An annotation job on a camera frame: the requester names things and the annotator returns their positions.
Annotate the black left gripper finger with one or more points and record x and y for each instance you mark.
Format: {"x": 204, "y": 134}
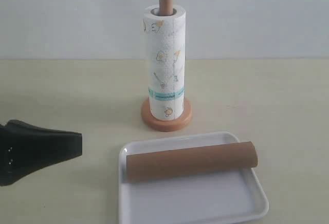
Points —
{"x": 26, "y": 149}

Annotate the brown cardboard tube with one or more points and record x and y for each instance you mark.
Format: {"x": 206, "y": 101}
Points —
{"x": 190, "y": 161}

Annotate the printed white paper towel roll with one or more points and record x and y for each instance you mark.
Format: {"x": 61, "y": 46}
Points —
{"x": 165, "y": 46}

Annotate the wooden paper towel holder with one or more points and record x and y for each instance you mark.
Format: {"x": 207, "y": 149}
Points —
{"x": 166, "y": 9}

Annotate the white rectangular plastic tray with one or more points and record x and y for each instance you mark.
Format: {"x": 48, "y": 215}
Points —
{"x": 224, "y": 197}

